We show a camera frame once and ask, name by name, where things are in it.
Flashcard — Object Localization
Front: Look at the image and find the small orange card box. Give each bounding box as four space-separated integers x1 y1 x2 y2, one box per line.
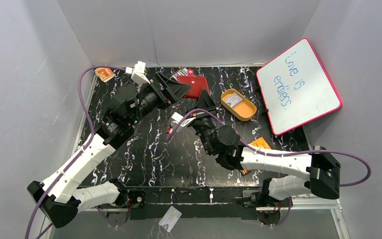
95 67 115 82

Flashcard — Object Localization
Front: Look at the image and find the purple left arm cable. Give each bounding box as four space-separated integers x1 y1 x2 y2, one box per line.
24 65 134 239

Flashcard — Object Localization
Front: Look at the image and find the pink framed whiteboard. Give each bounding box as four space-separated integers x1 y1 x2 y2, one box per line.
256 38 342 135

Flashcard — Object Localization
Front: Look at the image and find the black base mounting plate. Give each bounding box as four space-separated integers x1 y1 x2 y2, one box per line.
111 186 282 221

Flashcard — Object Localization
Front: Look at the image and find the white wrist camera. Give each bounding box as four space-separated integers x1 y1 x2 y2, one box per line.
169 112 195 132
125 61 150 86

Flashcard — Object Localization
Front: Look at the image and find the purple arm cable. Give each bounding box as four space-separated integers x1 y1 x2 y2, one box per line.
24 65 134 239
166 109 372 188

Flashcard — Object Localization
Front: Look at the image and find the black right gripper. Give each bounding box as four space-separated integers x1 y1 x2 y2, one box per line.
183 89 219 155

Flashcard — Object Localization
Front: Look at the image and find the white credit card in tray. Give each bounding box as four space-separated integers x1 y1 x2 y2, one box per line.
224 93 243 108

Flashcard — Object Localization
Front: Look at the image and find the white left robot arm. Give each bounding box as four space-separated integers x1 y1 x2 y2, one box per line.
27 73 191 228

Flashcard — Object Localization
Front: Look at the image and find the yellow oval tray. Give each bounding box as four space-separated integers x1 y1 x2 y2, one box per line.
220 89 257 121

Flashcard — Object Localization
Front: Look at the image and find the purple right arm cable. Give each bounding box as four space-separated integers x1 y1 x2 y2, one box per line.
166 109 372 188

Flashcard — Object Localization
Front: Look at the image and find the pack of coloured markers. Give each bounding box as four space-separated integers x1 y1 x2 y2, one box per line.
172 68 189 81

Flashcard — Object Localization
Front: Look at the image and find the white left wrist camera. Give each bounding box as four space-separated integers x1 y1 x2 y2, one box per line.
125 61 150 86

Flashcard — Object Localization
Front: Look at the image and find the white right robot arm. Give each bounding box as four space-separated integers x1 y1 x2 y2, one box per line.
191 90 341 206

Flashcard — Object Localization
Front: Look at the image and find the orange book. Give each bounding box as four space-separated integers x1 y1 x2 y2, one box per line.
240 137 273 175

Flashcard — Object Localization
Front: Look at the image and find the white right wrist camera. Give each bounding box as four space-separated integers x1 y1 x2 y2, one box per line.
169 112 195 132

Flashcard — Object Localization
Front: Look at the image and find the red leather card holder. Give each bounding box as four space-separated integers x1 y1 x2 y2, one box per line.
177 68 210 99

